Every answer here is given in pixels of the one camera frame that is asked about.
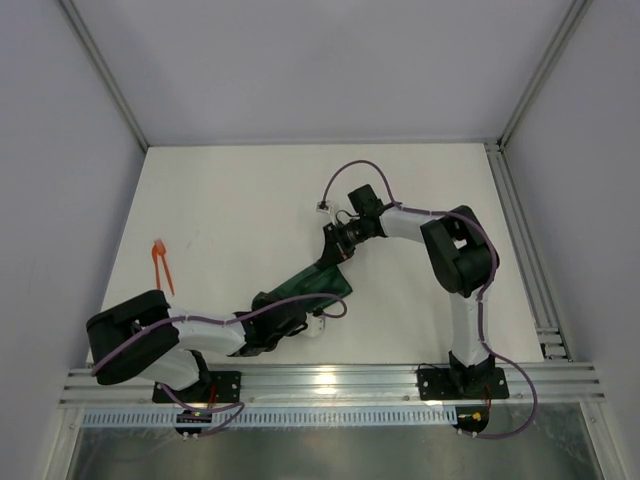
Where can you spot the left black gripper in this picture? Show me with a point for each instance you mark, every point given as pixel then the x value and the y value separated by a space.
pixel 282 314

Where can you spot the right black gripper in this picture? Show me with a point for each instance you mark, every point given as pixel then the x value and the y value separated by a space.
pixel 332 245

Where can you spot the dark green cloth napkin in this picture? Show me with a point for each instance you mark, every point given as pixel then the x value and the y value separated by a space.
pixel 311 280

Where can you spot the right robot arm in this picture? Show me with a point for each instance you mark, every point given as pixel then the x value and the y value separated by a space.
pixel 463 263

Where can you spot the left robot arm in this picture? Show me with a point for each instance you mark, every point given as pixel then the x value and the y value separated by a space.
pixel 147 337

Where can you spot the left black controller board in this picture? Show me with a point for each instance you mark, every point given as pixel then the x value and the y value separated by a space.
pixel 192 423

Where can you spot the black controller board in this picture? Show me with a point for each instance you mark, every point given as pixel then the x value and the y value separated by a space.
pixel 192 423
pixel 471 420

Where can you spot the orange plastic fork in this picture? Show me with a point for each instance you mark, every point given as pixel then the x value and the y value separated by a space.
pixel 158 252

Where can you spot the right black controller board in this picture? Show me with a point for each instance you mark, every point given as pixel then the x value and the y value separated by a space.
pixel 471 420

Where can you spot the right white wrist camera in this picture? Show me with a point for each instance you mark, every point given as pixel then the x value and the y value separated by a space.
pixel 326 207

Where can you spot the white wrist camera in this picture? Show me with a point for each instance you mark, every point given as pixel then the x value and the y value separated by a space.
pixel 315 326
pixel 326 207

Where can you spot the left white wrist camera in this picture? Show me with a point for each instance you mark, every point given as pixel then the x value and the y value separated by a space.
pixel 315 326

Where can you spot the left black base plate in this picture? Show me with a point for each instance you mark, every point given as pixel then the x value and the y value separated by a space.
pixel 207 387

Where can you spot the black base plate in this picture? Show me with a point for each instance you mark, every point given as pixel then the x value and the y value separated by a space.
pixel 207 387
pixel 446 384

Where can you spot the slotted grey cable duct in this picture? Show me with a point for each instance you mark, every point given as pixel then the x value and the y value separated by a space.
pixel 273 417

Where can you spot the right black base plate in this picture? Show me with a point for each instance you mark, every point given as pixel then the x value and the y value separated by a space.
pixel 446 384

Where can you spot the right side aluminium rail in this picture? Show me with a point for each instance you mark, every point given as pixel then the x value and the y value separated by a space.
pixel 554 345

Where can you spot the aluminium rail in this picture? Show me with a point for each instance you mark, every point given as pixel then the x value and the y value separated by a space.
pixel 554 345
pixel 351 385

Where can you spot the front aluminium rail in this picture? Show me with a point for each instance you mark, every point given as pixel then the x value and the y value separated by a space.
pixel 351 385

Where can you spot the right rear frame post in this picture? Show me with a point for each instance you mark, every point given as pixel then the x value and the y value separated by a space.
pixel 552 53

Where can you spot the frame post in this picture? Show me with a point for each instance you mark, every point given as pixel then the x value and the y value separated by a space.
pixel 81 31
pixel 552 53

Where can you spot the left rear frame post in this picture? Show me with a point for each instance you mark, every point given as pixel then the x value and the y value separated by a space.
pixel 81 31

